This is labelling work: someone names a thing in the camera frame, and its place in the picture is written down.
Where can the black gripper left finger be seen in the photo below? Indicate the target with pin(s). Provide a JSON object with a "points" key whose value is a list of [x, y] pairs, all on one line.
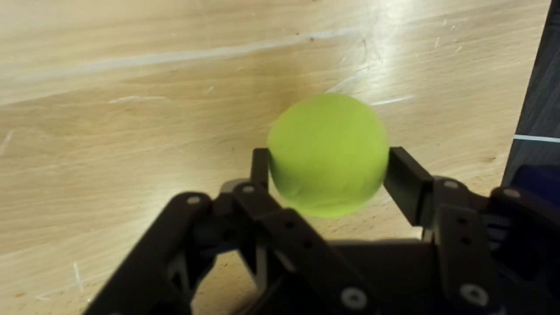
{"points": [[281, 255]]}

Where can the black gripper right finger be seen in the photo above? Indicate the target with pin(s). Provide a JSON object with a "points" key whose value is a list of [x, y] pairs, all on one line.
{"points": [[467, 245]]}

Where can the yellow-green round toy fruit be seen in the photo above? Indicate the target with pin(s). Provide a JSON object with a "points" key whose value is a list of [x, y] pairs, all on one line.
{"points": [[327, 154]]}

